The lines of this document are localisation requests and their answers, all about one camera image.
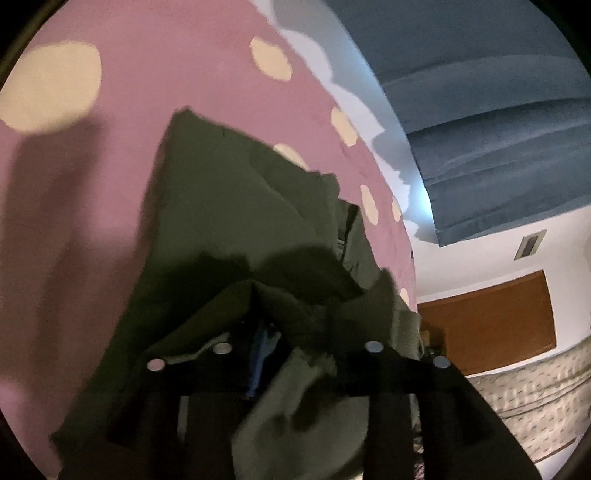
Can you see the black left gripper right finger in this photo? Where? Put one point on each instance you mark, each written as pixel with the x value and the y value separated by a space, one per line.
pixel 463 437

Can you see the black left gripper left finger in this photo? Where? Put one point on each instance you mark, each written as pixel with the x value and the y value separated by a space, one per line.
pixel 188 405

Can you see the dark green small garment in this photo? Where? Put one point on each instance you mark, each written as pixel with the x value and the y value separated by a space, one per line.
pixel 245 241

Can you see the patterned beige mattress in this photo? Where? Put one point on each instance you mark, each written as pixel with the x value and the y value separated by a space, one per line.
pixel 545 404

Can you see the brown wooden door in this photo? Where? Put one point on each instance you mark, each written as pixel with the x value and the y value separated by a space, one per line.
pixel 494 327

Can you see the pink bedsheet with cream dots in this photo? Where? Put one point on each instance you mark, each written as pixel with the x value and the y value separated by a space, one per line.
pixel 82 115

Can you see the blue curtain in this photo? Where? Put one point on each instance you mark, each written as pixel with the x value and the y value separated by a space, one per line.
pixel 494 102

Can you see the grey wall switch plate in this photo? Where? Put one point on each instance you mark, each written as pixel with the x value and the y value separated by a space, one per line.
pixel 530 245

